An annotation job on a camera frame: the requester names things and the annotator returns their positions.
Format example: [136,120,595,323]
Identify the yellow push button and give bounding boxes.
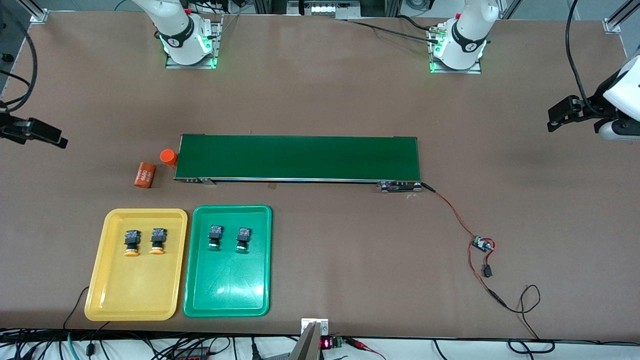
[149,227,167,256]
[123,229,141,258]

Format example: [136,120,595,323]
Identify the green conveyor belt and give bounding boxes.
[173,133,424,194]

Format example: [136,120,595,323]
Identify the thin black cable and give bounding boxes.
[62,286,91,331]
[502,284,556,353]

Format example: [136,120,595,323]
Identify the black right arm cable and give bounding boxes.
[0,0,39,113]

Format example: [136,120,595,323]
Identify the aluminium profile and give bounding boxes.
[602,0,640,35]
[15,0,51,23]

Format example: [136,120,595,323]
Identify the yellow plastic tray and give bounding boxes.
[84,208,189,322]

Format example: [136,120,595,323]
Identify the red black wire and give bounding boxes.
[421,183,507,307]

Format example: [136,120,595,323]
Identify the small green circuit board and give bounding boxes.
[471,235,496,254]

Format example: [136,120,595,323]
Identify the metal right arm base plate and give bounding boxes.
[165,15,223,70]

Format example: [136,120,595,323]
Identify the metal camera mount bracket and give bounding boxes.
[287,318,330,360]

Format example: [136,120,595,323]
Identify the black power cable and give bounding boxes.
[334,17,443,43]

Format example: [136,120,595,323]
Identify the green plastic tray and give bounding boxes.
[183,204,273,319]

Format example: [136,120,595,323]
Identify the white device with lights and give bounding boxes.
[287,0,362,20]

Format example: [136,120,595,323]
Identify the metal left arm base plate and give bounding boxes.
[427,25,483,75]

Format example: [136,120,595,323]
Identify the red black clip lead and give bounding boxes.
[345,337,387,360]

